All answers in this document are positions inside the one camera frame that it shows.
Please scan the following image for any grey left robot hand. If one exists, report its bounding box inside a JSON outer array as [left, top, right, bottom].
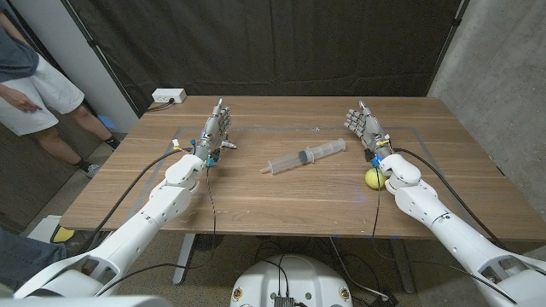
[[194, 97, 233, 162]]

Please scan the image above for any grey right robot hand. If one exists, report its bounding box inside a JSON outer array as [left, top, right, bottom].
[[344, 100, 392, 159]]

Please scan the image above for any clear plastic syringe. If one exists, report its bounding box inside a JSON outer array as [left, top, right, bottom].
[[259, 137, 347, 176]]

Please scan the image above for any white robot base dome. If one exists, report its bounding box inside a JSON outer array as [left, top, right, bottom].
[[229, 254, 354, 307]]

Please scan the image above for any yellow ball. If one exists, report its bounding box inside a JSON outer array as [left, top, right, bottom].
[[364, 167, 388, 190]]

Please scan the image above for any white power strip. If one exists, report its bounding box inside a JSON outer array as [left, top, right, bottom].
[[151, 88, 188, 104]]

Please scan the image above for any grey tape outline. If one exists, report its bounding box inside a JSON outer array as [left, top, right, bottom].
[[121, 125, 470, 231]]

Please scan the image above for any black round fan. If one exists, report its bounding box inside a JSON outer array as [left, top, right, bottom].
[[194, 233, 225, 252]]

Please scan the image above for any blue floor object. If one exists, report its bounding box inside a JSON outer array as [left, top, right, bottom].
[[96, 113, 117, 131]]

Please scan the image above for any black backdrop curtain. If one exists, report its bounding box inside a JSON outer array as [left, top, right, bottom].
[[67, 0, 464, 116]]

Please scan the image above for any black backdrop stand pole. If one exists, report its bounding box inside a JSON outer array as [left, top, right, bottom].
[[426, 0, 470, 94], [61, 0, 141, 116]]

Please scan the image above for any grey table leg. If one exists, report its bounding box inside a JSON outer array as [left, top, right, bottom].
[[390, 238, 417, 295], [172, 233, 197, 286]]

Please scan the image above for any black power adapter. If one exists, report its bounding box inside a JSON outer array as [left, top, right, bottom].
[[369, 292, 400, 307]]

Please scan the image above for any white and yellow floor board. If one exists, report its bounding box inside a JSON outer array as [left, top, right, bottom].
[[27, 215, 76, 244]]

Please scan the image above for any person in white shorts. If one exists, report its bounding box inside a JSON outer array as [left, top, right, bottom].
[[0, 10, 122, 179]]

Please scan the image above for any person in blue jeans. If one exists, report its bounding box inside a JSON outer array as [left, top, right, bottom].
[[0, 228, 68, 291]]

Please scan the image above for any black power strip cable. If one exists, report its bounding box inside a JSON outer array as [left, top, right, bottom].
[[147, 97, 176, 113]]

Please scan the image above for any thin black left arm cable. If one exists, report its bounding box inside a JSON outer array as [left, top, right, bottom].
[[94, 165, 218, 298]]

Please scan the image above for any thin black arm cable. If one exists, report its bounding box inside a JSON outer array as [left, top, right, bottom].
[[370, 168, 518, 304], [94, 165, 218, 298]]

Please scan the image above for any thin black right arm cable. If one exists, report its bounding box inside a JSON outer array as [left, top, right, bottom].
[[370, 168, 518, 304]]

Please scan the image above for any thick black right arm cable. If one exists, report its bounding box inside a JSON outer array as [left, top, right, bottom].
[[392, 147, 505, 249]]

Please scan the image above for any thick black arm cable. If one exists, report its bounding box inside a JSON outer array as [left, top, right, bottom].
[[78, 147, 195, 257], [392, 147, 505, 249]]

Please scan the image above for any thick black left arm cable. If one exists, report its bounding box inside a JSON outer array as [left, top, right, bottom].
[[78, 147, 195, 257]]

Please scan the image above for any white floor cable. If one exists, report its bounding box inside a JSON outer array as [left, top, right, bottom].
[[328, 236, 386, 298]]

